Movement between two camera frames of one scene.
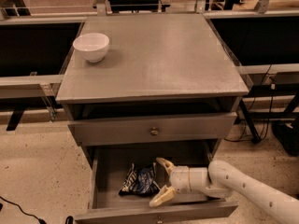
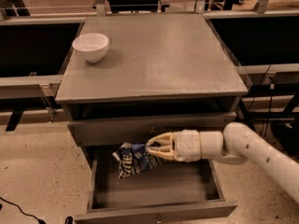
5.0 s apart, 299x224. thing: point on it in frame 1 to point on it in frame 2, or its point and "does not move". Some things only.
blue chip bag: [140, 181] to [133, 159]
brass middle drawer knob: [160, 221] does not move
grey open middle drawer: [108, 168] does not move
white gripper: [179, 177] to [188, 145]
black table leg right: [255, 138] does not move
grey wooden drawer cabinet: [150, 79] does not move
